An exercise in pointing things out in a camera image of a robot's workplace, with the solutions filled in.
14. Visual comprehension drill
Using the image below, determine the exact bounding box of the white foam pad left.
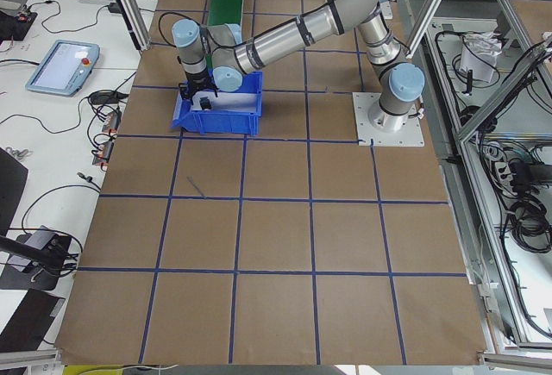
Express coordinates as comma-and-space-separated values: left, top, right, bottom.
191, 91, 260, 112

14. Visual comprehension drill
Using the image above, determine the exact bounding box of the aluminium frame post left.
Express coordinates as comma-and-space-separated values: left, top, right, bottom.
116, 0, 151, 52

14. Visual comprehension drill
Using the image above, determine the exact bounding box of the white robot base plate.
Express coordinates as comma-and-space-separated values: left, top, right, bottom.
352, 92, 424, 147

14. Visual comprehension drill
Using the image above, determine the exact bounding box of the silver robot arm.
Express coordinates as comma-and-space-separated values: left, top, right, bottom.
172, 0, 425, 133

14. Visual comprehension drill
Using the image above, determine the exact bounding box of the yellow push button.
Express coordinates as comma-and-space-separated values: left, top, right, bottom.
199, 97, 212, 110

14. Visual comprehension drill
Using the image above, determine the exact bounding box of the black monitor stand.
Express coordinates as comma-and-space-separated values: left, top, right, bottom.
1, 150, 78, 291

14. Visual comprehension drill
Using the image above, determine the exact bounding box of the aluminium frame right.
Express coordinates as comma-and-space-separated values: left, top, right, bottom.
409, 0, 551, 372

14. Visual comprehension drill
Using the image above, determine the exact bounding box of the blue teach pendant near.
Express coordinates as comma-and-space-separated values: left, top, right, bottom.
25, 40, 100, 97

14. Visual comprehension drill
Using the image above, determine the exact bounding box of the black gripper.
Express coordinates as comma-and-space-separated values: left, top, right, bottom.
179, 73, 218, 101

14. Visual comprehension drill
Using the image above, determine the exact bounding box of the blue plastic bin left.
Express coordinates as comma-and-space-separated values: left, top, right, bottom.
171, 72, 263, 136

